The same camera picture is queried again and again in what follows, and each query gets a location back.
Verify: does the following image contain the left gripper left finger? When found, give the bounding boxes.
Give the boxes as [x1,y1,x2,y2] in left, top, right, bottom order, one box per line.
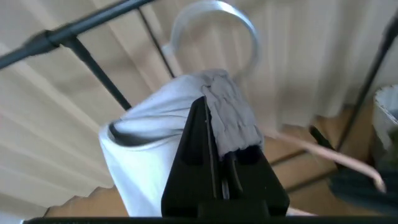
[160,95,223,218]

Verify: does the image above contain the pink clothes hanger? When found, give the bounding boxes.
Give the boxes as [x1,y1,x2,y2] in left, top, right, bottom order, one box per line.
[161,0,387,194]

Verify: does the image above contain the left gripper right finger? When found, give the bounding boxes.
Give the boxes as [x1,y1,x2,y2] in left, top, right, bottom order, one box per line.
[221,146,290,218]

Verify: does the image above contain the white laundry basket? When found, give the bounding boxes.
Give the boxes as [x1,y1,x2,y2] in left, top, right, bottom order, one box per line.
[371,84,398,170]

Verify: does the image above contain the pale grey shorts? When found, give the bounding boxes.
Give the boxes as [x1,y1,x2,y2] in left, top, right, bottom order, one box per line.
[98,68,266,218]

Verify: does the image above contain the black clothes rack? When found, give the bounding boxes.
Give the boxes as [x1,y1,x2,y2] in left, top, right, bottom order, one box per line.
[0,0,398,194]

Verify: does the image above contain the beige curtain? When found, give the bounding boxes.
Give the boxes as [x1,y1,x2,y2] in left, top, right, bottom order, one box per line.
[0,0,398,219]

